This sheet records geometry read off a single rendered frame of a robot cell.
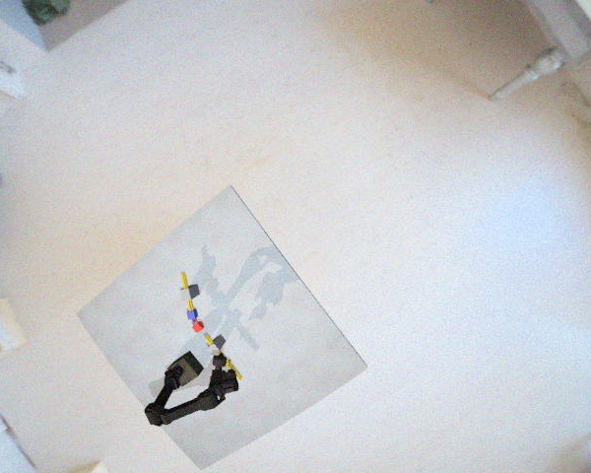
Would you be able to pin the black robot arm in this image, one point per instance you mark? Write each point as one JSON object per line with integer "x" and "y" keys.
{"x": 158, "y": 415}

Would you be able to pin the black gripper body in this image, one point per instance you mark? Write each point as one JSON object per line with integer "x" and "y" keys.
{"x": 218, "y": 361}

